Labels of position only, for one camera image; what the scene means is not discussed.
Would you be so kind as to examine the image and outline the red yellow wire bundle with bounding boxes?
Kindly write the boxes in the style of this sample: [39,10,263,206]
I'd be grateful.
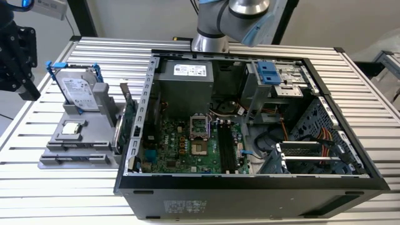
[315,127,335,161]

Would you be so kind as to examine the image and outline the CPU socket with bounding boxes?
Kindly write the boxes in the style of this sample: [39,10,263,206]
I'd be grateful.
[190,140,210,156]

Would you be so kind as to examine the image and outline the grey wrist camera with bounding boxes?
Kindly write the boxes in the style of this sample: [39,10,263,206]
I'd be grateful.
[32,0,68,21]

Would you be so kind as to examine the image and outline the green motherboard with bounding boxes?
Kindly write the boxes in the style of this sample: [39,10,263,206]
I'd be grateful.
[140,117,252,175]

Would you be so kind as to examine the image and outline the grey parts rack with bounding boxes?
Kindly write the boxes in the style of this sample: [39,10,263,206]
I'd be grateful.
[38,82,126,169]

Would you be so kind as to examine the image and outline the black case fan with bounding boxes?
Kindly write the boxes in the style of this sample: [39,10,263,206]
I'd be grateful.
[147,91,163,132]

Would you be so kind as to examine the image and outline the power supply wire bundle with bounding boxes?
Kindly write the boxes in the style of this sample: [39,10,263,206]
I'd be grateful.
[208,99,251,119]

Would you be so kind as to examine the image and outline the metal disk bay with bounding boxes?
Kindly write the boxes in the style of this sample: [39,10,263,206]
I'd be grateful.
[259,140,344,175]

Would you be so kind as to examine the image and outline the orange wire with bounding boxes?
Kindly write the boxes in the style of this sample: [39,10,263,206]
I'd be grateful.
[279,118,291,142]

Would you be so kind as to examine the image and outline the black frame post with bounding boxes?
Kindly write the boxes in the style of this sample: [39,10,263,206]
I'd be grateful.
[67,0,99,38]
[274,0,300,45]

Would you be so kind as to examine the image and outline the clear plastic sheet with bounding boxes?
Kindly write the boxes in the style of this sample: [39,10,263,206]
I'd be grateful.
[350,27,400,63]

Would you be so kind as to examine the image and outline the hard disk in blue carrier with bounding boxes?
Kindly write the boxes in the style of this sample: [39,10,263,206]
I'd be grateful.
[46,60,106,115]

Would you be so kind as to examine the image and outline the silver CPU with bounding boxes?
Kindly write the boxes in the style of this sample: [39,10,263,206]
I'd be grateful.
[60,121,83,135]

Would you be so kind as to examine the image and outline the green graphics card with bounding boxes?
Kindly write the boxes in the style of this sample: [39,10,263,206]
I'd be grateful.
[112,82,139,155]

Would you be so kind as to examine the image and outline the black PC case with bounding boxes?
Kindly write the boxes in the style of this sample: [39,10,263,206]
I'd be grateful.
[112,48,391,221]

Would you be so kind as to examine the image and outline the metal drive cage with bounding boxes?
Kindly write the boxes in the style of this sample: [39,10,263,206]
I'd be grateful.
[240,60,315,124]

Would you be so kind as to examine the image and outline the blue drive latch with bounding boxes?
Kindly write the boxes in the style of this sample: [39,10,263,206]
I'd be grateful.
[258,61,280,85]

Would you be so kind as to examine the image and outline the aluminium frame cart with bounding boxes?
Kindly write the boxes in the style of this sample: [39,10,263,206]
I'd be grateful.
[371,50,400,82]

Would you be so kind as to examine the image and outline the grey power supply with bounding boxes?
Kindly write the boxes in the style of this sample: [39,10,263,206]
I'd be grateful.
[155,60,216,118]

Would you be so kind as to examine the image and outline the metal socket cover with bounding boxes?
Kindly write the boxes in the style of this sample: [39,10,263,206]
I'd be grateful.
[190,113,210,140]

